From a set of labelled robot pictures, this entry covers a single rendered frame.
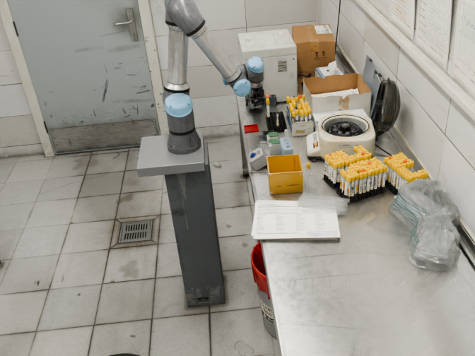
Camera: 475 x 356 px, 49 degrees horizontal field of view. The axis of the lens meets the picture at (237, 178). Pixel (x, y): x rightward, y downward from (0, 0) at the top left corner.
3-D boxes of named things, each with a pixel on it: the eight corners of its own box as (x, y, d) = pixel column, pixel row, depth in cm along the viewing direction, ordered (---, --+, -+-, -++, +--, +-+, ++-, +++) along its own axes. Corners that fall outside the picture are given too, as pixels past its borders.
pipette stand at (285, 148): (276, 158, 230) (276, 138, 224) (292, 156, 230) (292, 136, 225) (280, 170, 221) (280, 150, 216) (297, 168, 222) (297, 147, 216)
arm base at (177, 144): (164, 155, 231) (161, 135, 226) (171, 138, 244) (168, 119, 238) (198, 154, 229) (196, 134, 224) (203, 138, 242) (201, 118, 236)
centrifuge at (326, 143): (305, 137, 244) (305, 113, 237) (371, 135, 240) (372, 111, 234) (307, 164, 224) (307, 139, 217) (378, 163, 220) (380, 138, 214)
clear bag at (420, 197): (379, 206, 196) (384, 164, 185) (417, 193, 201) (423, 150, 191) (429, 246, 176) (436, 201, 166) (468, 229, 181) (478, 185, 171)
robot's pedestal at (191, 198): (187, 307, 278) (162, 168, 230) (187, 281, 295) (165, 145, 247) (225, 304, 278) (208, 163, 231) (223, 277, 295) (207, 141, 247)
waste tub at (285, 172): (267, 176, 218) (266, 156, 213) (299, 174, 218) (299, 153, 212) (269, 195, 207) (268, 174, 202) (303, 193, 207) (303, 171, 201)
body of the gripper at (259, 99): (249, 107, 256) (248, 92, 245) (247, 92, 260) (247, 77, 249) (264, 105, 256) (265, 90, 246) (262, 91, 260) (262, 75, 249)
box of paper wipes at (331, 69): (314, 78, 300) (315, 57, 293) (335, 75, 301) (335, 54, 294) (326, 93, 281) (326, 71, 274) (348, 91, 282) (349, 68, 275)
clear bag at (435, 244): (411, 227, 185) (415, 194, 177) (462, 236, 178) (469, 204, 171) (400, 264, 170) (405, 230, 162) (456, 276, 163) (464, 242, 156)
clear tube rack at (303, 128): (285, 117, 262) (285, 104, 258) (305, 115, 262) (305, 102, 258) (292, 136, 245) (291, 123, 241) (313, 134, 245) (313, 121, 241)
